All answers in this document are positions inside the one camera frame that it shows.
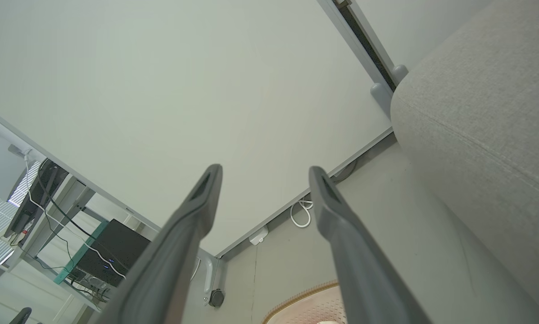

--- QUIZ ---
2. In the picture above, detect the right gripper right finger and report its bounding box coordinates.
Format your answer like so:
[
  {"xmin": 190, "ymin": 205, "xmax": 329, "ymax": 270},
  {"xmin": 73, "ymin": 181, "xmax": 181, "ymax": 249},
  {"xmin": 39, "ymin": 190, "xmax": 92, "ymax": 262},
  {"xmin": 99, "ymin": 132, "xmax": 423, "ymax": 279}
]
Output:
[{"xmin": 308, "ymin": 166, "xmax": 432, "ymax": 324}]

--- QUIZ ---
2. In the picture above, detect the teal metal frame bar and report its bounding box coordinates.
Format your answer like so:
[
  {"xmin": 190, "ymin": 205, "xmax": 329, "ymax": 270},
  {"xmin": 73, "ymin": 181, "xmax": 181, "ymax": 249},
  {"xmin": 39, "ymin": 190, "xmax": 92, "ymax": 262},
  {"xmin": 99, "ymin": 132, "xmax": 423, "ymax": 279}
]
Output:
[{"xmin": 54, "ymin": 220, "xmax": 110, "ymax": 285}]

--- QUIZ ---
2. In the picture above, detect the grey fabric sofa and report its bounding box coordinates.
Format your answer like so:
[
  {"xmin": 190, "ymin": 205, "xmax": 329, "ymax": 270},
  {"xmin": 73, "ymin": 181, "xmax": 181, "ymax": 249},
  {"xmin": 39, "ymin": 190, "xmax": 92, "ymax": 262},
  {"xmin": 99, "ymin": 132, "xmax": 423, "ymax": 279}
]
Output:
[{"xmin": 390, "ymin": 0, "xmax": 539, "ymax": 324}]

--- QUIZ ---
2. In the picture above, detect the black computer tower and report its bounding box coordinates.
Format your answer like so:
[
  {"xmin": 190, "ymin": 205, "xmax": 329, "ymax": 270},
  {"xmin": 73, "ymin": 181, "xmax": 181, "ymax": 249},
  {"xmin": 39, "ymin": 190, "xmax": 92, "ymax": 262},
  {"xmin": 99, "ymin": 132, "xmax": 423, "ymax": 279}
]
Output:
[{"xmin": 76, "ymin": 219, "xmax": 151, "ymax": 288}]

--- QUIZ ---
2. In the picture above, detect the black monitor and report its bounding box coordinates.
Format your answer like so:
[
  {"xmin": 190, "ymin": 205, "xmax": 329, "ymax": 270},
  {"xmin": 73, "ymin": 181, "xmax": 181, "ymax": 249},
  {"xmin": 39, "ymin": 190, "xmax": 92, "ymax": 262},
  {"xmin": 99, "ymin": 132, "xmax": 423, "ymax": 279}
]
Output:
[{"xmin": 5, "ymin": 159, "xmax": 70, "ymax": 238}]

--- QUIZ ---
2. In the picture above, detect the grey partition leg with caster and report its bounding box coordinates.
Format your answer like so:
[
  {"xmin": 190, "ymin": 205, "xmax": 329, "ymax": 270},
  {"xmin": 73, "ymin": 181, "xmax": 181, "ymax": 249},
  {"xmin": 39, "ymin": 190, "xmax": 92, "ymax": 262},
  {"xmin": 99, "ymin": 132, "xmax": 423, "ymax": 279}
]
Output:
[{"xmin": 193, "ymin": 250, "xmax": 227, "ymax": 307}]

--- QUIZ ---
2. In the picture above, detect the white desk leg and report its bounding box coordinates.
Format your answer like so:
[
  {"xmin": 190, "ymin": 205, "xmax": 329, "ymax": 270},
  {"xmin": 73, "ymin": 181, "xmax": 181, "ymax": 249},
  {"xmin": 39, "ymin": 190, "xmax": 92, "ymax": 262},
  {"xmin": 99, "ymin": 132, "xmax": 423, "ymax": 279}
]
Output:
[{"xmin": 21, "ymin": 175, "xmax": 96, "ymax": 271}]

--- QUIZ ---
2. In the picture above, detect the white coiled cable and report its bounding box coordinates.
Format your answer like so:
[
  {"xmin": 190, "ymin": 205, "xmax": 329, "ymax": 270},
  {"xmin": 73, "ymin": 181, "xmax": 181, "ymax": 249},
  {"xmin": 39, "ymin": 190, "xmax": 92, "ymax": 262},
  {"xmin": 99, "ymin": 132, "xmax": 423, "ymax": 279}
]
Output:
[{"xmin": 290, "ymin": 197, "xmax": 314, "ymax": 229}]

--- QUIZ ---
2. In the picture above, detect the cream perforated laundry basket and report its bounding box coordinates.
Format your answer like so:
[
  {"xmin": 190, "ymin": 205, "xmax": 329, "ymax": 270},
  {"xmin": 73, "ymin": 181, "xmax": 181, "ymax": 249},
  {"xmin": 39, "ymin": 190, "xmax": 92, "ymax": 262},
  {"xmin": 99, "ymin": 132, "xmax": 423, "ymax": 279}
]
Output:
[{"xmin": 262, "ymin": 281, "xmax": 343, "ymax": 324}]

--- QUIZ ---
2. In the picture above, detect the grey partition foot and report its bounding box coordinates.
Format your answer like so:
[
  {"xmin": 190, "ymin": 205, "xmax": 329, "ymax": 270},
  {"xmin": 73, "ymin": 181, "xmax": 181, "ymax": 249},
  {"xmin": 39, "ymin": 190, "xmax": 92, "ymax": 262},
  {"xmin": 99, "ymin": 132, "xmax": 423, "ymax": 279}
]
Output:
[
  {"xmin": 370, "ymin": 82, "xmax": 394, "ymax": 118},
  {"xmin": 390, "ymin": 64, "xmax": 409, "ymax": 87}
]

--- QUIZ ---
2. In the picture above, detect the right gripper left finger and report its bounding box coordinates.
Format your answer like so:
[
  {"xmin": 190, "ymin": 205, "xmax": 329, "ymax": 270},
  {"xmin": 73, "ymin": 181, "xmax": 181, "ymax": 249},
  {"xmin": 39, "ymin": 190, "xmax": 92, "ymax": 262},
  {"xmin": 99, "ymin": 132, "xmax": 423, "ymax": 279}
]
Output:
[{"xmin": 94, "ymin": 164, "xmax": 223, "ymax": 324}]

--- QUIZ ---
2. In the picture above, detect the large white partition panel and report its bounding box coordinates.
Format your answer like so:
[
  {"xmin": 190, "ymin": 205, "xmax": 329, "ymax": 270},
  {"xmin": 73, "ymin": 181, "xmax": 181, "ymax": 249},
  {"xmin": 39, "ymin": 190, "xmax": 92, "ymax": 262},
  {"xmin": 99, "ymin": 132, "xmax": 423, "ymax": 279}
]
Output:
[{"xmin": 0, "ymin": 0, "xmax": 394, "ymax": 258}]

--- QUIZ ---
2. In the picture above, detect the long white desk cable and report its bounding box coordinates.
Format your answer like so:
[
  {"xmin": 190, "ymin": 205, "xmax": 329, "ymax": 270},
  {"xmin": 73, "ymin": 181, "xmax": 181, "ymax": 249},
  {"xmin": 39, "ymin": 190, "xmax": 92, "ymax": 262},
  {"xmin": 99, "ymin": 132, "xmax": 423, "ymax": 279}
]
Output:
[{"xmin": 23, "ymin": 151, "xmax": 127, "ymax": 279}]

